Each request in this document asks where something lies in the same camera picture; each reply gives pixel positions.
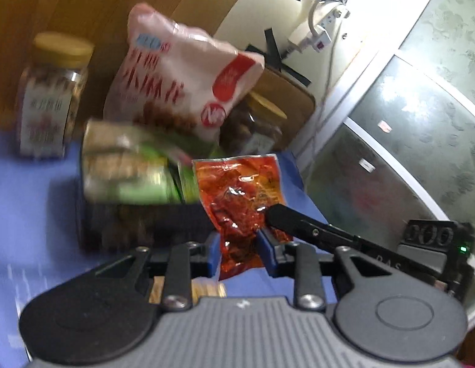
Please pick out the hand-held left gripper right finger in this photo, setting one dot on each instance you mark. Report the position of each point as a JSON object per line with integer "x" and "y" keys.
{"x": 268, "y": 253}

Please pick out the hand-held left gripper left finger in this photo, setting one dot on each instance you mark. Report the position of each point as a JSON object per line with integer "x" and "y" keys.
{"x": 211, "y": 255}

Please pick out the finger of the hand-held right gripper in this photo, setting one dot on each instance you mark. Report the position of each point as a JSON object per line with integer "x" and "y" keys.
{"x": 299, "y": 224}

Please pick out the red translucent snack packet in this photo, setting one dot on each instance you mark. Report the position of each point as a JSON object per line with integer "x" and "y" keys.
{"x": 237, "y": 195}

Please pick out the dark storage box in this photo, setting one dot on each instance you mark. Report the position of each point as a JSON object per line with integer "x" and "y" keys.
{"x": 145, "y": 226}

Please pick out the small green snack packet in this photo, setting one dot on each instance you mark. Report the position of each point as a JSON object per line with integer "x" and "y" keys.
{"x": 188, "y": 182}

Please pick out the green beige snack packet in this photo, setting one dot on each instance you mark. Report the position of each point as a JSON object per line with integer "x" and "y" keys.
{"x": 122, "y": 136}
{"x": 126, "y": 178}

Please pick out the yellow snack packet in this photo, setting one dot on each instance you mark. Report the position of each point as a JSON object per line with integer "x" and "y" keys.
{"x": 206, "y": 290}

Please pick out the yellow lid snack jar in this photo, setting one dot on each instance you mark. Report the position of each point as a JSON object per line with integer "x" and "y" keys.
{"x": 256, "y": 126}
{"x": 49, "y": 103}

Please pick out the rounded wooden board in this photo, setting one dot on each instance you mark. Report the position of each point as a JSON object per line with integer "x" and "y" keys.
{"x": 287, "y": 99}

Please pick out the frosted glass door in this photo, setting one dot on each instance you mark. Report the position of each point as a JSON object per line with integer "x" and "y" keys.
{"x": 414, "y": 103}

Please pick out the black tape cross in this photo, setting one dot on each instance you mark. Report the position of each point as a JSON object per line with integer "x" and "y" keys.
{"x": 277, "y": 55}

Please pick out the white red snack bag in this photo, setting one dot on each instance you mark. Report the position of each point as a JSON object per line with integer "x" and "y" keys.
{"x": 172, "y": 73}

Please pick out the blue cloth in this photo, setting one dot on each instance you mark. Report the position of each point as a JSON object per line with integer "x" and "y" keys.
{"x": 30, "y": 207}

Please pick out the white power strip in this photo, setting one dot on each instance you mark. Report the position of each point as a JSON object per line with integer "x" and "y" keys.
{"x": 318, "y": 32}

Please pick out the wooden headboard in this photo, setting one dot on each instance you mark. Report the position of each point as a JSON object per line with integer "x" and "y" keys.
{"x": 107, "y": 0}

